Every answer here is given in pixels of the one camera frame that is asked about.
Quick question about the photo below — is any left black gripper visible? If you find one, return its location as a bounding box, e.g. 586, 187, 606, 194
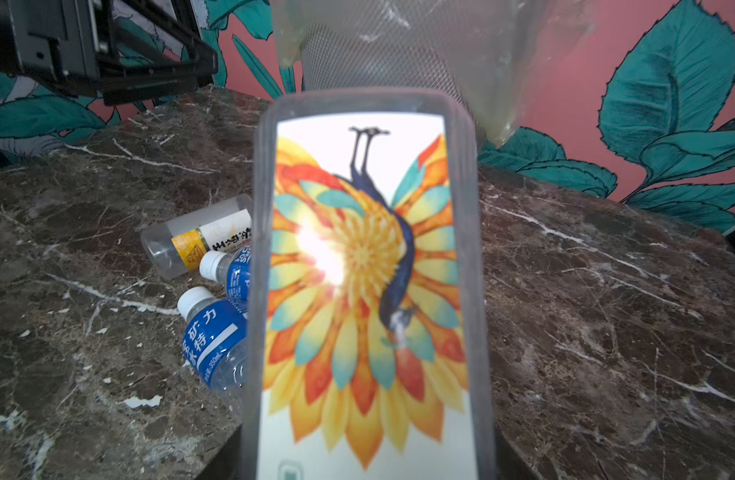
0, 1, 218, 105

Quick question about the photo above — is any clear bottle yellow white label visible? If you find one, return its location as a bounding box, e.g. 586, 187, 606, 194
140, 194, 253, 280

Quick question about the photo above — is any Pocari Sweat blue label bottle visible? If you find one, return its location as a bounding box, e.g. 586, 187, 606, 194
199, 246, 252, 312

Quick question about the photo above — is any blue label bottle white cap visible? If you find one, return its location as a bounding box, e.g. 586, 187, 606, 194
178, 287, 247, 395

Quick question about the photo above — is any bottle with sunflower label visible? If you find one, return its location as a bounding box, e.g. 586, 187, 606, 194
238, 88, 497, 479

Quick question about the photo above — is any translucent green waste bin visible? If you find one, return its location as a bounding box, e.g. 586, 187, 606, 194
271, 0, 593, 146

